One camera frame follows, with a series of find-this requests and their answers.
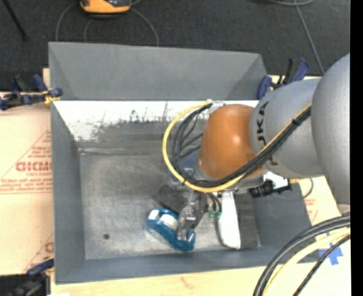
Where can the white brush with grey bristles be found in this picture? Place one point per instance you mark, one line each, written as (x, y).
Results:
(230, 224)

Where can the brown cardboard board, red print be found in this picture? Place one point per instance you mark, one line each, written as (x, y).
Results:
(21, 202)

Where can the blue tape dispenser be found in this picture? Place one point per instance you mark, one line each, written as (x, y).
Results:
(164, 227)

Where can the grey metal bin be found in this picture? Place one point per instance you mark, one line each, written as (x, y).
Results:
(122, 177)

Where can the black cylinder on white bracket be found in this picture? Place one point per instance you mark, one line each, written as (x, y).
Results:
(266, 190)

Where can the dark grey flat block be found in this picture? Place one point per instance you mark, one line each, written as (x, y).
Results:
(170, 199)

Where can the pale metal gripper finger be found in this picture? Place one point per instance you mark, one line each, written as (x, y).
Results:
(185, 224)

